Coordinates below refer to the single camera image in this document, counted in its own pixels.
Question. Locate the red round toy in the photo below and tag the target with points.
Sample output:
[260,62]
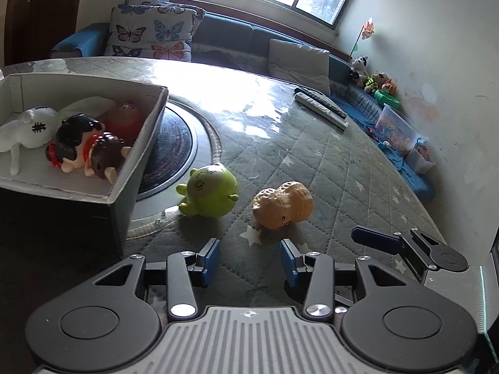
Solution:
[124,119]

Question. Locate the round built-in cooker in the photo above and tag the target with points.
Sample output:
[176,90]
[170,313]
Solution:
[175,144]

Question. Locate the green round toy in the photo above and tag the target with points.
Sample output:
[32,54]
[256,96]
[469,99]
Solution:
[208,191]

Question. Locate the black white cow plush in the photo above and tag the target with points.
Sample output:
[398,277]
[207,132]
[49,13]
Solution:
[358,68]

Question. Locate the dark wooden door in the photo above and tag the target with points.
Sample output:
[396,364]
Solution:
[43,15]

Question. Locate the grey cardboard box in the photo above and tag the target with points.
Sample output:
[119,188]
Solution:
[132,179]

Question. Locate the black-haired doll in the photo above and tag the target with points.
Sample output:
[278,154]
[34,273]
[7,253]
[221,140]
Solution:
[78,134]

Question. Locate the colourful pinwheel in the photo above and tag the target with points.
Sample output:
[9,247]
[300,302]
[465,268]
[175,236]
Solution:
[367,29]

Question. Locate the grey pillow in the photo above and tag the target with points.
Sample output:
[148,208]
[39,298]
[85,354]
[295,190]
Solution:
[300,64]

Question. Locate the orange plush toy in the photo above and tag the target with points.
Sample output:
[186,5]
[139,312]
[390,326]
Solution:
[390,85]

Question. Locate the green plastic bowl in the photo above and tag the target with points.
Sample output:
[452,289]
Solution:
[388,99]

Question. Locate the large butterfly print pillow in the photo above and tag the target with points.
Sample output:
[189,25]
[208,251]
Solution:
[148,35]

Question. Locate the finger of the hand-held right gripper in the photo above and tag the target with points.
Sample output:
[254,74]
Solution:
[376,237]

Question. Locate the white plush rabbit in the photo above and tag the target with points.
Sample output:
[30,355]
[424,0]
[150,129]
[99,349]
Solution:
[35,126]

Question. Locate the black remote control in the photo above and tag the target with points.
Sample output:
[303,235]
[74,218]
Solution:
[323,103]

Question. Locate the clear plastic toy bin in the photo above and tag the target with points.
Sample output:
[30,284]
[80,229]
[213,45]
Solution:
[397,128]

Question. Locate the plush bear in yellow vest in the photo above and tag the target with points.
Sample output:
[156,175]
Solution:
[373,82]

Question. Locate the small butterfly print pillow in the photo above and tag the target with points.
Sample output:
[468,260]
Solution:
[195,15]

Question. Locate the blue sofa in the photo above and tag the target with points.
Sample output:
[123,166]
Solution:
[234,35]

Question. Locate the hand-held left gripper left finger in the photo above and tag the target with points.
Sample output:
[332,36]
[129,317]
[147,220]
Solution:
[210,259]

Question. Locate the brown-haired doll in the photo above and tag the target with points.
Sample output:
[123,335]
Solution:
[107,156]

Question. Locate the silver remote control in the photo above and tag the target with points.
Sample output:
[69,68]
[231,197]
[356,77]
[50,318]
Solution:
[319,110]

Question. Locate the tan peanut toy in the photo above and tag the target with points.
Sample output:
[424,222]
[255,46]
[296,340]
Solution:
[282,204]

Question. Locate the small clear plastic container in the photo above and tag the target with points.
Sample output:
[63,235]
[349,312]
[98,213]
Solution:
[419,161]

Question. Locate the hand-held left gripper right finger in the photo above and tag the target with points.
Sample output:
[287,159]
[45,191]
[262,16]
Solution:
[289,259]

